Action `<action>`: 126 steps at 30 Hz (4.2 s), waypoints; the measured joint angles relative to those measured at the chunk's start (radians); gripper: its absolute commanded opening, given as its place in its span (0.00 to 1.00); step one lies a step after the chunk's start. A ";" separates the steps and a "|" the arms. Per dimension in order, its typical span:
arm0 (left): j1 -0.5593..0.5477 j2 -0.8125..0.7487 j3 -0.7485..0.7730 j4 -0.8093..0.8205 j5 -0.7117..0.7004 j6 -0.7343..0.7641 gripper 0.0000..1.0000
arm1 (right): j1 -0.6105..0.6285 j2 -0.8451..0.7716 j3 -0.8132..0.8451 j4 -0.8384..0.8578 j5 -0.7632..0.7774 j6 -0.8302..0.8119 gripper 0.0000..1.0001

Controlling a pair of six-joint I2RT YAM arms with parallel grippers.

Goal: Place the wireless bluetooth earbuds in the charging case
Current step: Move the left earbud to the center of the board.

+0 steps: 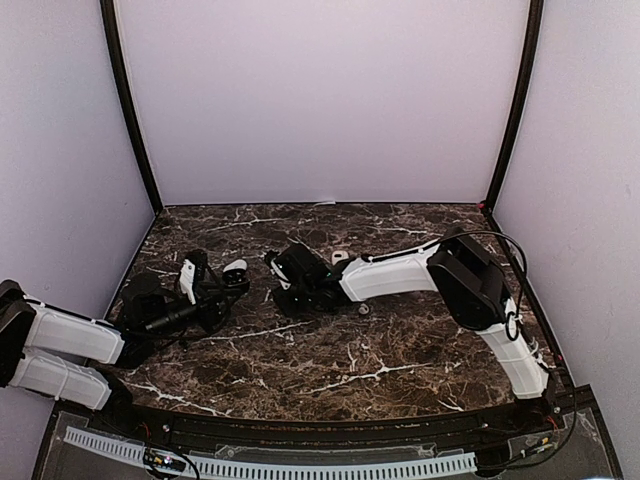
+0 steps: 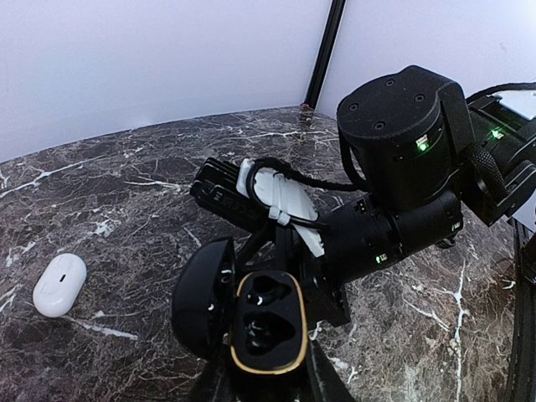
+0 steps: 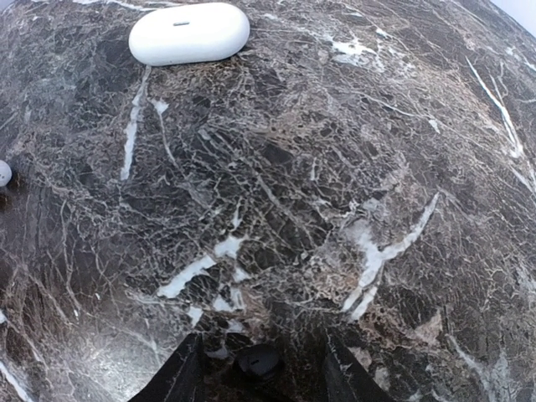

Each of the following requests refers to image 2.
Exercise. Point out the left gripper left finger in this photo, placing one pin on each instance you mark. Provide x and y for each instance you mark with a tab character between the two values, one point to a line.
213	384

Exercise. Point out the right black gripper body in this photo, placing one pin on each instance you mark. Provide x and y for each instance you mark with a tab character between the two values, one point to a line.
402	139

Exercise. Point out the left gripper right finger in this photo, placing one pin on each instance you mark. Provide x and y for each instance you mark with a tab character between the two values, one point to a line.
325	382

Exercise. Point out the black round charging case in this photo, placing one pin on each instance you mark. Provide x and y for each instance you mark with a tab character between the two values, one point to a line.
262	314

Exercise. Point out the white oval charging case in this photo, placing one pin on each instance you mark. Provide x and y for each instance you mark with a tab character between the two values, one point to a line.
59	285

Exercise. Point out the right black frame post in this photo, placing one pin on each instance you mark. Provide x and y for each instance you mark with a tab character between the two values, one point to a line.
324	54

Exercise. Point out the black front table rail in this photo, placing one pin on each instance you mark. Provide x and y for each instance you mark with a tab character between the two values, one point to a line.
521	373

